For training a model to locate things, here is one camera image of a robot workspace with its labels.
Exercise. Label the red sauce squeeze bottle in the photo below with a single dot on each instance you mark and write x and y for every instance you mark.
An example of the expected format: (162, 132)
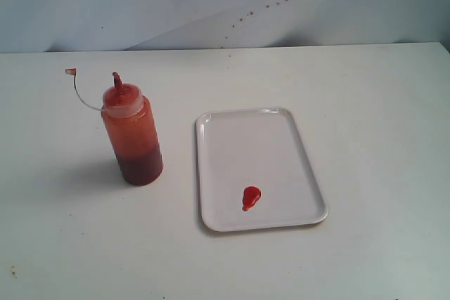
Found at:
(128, 119)

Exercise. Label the red sauce blob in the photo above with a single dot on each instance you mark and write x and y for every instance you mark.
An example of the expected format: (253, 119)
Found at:
(251, 196)

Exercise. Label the white rectangular plastic tray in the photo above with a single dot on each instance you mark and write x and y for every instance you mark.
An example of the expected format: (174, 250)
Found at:
(255, 147)

